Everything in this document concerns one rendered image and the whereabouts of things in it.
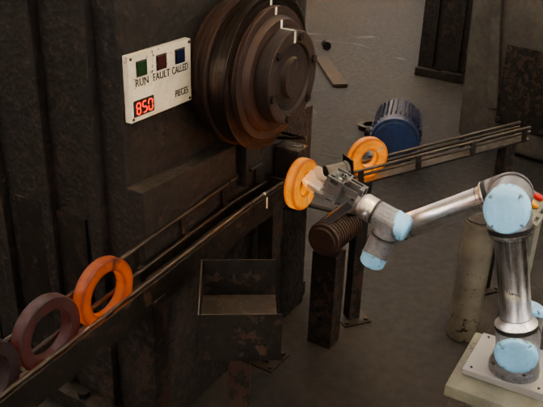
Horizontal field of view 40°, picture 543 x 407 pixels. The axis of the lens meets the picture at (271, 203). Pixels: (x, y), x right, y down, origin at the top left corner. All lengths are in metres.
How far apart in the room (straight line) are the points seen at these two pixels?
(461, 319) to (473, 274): 0.21
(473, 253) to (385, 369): 0.54
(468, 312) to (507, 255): 0.94
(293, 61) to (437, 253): 1.70
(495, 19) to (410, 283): 2.03
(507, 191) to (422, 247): 1.73
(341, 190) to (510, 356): 0.65
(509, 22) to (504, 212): 2.91
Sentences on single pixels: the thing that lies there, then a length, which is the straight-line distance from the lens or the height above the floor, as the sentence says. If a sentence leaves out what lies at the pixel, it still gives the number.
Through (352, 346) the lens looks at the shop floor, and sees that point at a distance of 2.94.
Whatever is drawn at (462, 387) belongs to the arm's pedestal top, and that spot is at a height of 0.30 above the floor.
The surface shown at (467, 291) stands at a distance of 2.92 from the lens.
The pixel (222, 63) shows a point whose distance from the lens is 2.09.
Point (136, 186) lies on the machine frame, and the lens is 2.08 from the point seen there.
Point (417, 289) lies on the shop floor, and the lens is 3.33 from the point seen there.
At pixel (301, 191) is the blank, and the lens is 2.24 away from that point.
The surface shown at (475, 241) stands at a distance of 2.82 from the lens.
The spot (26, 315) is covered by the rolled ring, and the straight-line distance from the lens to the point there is 1.77.
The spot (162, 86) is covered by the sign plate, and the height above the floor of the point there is 1.13.
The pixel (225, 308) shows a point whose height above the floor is 0.60.
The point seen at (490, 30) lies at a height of 0.76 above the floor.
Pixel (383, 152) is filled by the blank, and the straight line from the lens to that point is 2.77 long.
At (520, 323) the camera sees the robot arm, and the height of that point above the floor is 0.59.
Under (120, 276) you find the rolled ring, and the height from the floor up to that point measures 0.72.
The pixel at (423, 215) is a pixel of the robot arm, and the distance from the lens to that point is 2.21.
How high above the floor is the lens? 1.73
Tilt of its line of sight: 26 degrees down
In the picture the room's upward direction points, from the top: 2 degrees clockwise
